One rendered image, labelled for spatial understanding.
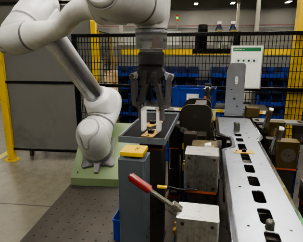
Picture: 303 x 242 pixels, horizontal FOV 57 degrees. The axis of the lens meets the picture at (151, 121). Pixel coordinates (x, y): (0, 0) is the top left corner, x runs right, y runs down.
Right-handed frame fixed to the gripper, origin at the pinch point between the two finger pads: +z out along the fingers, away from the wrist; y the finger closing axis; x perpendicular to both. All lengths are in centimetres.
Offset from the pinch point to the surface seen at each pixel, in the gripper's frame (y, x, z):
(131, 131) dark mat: -6.8, 0.4, 4.1
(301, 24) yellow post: 58, 148, -39
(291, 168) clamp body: 46, 44, 27
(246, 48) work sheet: 24, 140, -23
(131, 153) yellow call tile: 0.7, -17.3, 4.5
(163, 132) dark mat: 3.3, 2.2, 4.1
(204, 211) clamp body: 19.9, -21.8, 14.1
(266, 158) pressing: 35, 34, 20
